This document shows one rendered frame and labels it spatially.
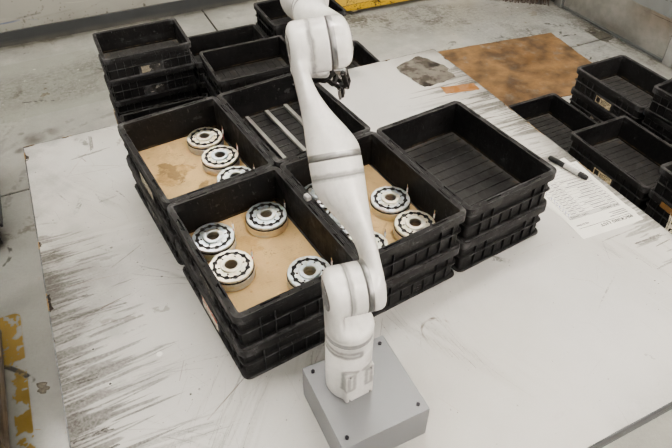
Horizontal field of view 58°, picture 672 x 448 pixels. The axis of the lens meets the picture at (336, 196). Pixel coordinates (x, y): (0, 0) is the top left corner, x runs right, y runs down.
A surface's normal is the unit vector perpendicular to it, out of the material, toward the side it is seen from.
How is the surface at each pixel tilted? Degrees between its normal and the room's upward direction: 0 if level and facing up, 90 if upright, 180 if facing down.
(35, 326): 0
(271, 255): 0
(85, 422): 0
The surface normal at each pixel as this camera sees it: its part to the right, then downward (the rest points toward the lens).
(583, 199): 0.00, -0.76
